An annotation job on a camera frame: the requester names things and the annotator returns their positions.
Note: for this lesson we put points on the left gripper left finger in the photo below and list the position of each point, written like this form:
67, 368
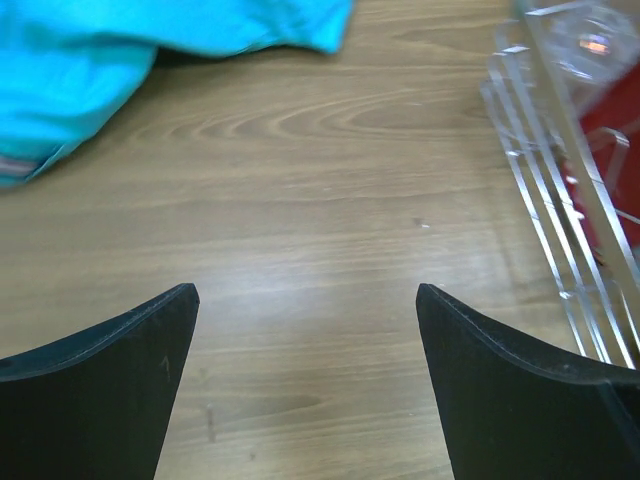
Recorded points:
96, 404

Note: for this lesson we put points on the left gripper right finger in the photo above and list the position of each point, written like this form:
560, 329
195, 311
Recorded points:
514, 407

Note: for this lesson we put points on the red floral plate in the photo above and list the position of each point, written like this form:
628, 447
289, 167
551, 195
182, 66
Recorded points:
611, 127

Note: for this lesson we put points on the wire dish rack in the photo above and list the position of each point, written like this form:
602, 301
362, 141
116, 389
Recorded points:
537, 117

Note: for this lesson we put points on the clear drinking glass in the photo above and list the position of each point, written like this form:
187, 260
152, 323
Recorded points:
591, 42

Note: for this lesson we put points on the turquoise shirt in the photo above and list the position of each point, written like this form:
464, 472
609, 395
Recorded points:
68, 66

